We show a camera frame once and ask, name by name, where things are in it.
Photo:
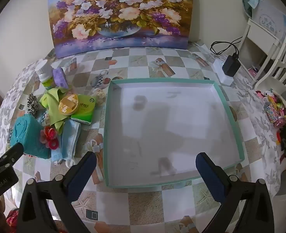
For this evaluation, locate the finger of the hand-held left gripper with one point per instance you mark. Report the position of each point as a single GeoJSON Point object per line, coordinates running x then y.
{"type": "Point", "coordinates": [9, 155]}

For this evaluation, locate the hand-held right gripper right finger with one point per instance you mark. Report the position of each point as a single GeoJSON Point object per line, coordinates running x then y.
{"type": "Point", "coordinates": [208, 176]}

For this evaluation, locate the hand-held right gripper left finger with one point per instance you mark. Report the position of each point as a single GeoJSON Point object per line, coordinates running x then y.
{"type": "Point", "coordinates": [81, 176]}

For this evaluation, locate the blue face mask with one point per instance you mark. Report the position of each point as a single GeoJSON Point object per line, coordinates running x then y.
{"type": "Point", "coordinates": [69, 138]}

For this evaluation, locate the red scrunchie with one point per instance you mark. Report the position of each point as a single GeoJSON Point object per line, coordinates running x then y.
{"type": "Point", "coordinates": [51, 137]}

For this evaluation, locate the leopard print scrunchie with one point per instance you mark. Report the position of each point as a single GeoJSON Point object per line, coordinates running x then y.
{"type": "Point", "coordinates": [32, 104]}

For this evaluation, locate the teal-rimmed white box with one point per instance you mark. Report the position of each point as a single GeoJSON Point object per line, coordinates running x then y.
{"type": "Point", "coordinates": [169, 131]}

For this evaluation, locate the green tissue pack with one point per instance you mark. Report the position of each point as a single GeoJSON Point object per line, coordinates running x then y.
{"type": "Point", "coordinates": [86, 110]}

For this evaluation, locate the green cloth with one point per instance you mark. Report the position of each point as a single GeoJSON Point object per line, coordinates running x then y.
{"type": "Point", "coordinates": [53, 102]}

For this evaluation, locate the round yellow snack container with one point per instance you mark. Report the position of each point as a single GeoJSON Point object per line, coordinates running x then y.
{"type": "Point", "coordinates": [68, 104]}

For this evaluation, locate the purple packet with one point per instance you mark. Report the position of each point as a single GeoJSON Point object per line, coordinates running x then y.
{"type": "Point", "coordinates": [60, 79]}

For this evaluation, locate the teal knitted box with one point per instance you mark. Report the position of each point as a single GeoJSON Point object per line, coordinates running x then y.
{"type": "Point", "coordinates": [26, 136]}

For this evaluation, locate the blue gingham cloth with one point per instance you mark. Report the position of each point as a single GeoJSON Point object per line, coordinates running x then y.
{"type": "Point", "coordinates": [43, 117]}

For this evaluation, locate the white bottle with green label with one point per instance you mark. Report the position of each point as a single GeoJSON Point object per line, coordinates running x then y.
{"type": "Point", "coordinates": [44, 76]}

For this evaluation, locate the colourful striped jar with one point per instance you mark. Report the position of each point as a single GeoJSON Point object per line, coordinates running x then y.
{"type": "Point", "coordinates": [272, 111]}

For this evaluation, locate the pile of colourful toys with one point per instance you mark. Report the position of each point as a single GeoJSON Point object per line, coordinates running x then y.
{"type": "Point", "coordinates": [283, 116]}

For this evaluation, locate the white power strip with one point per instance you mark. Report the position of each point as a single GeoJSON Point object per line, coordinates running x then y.
{"type": "Point", "coordinates": [226, 79]}

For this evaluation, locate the black power adapter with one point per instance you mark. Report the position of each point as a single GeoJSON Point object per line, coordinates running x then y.
{"type": "Point", "coordinates": [231, 65]}

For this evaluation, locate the checkered tablecloth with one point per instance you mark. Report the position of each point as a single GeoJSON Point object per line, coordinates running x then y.
{"type": "Point", "coordinates": [143, 63]}

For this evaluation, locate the white chair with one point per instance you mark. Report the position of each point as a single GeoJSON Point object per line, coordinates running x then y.
{"type": "Point", "coordinates": [281, 65]}

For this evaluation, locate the white desk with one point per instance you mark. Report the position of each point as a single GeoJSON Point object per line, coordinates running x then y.
{"type": "Point", "coordinates": [261, 29]}

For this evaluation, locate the flower painting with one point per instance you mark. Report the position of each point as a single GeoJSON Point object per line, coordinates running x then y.
{"type": "Point", "coordinates": [123, 17]}

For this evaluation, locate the teal cloth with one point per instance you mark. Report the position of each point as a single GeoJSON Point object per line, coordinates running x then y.
{"type": "Point", "coordinates": [252, 2]}

